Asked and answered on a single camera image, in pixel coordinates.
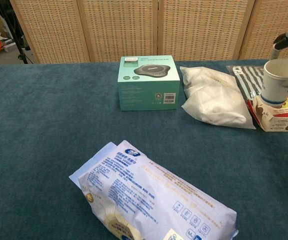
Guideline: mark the white translucent plastic bag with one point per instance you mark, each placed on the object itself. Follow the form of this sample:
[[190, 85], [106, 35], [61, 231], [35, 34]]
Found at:
[[214, 100]]

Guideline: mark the white blue tissue pack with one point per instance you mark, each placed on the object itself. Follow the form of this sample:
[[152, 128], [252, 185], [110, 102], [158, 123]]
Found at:
[[146, 195]]

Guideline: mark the woven wooden folding screen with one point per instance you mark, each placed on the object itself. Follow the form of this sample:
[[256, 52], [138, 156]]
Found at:
[[121, 30]]

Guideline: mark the black tripod stand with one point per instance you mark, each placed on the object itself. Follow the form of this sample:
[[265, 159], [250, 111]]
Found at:
[[21, 55]]

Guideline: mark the cream cookie carton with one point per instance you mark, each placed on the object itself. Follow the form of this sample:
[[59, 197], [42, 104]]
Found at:
[[279, 122]]

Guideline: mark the teal speakerphone retail box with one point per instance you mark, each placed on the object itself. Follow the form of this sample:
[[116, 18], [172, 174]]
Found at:
[[146, 96]]

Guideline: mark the white paper cup blue band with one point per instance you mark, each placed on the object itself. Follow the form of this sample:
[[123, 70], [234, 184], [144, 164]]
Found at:
[[274, 85]]

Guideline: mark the green striped candy bag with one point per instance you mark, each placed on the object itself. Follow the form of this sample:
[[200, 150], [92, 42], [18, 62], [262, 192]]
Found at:
[[249, 80]]

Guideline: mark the white flat cardboard box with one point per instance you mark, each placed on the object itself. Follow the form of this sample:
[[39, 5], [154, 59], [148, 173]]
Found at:
[[9, 47]]

